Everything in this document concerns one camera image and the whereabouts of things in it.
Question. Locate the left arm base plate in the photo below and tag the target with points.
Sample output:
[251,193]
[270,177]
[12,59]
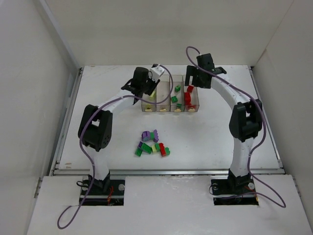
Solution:
[109,192]

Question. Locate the red green lego stack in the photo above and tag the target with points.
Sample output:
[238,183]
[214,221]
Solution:
[160,148]

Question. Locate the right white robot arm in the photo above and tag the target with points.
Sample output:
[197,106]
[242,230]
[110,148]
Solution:
[244,125]

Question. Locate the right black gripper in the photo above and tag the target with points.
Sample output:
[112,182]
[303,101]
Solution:
[193,77]

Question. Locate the aluminium rail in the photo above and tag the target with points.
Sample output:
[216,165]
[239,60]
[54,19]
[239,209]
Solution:
[126,172]

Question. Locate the green purple lego plate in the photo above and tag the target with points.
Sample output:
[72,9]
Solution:
[143,147]

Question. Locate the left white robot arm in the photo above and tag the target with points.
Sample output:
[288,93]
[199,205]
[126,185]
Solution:
[95,130]

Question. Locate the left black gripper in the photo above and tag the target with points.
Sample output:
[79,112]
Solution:
[148,85]

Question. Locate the purple lime lego cluster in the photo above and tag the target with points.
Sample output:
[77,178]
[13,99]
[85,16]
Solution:
[150,136]

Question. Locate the red square lego brick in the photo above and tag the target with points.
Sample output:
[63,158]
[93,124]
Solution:
[190,89]

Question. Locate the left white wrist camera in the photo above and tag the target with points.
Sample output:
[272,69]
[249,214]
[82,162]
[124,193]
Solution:
[155,72]

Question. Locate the red round lego stack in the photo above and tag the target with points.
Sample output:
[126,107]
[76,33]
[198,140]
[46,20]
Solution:
[187,98]

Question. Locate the green square lego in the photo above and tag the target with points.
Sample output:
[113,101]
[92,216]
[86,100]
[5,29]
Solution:
[177,88]
[174,99]

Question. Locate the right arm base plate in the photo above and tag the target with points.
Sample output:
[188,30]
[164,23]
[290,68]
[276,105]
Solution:
[226,193]

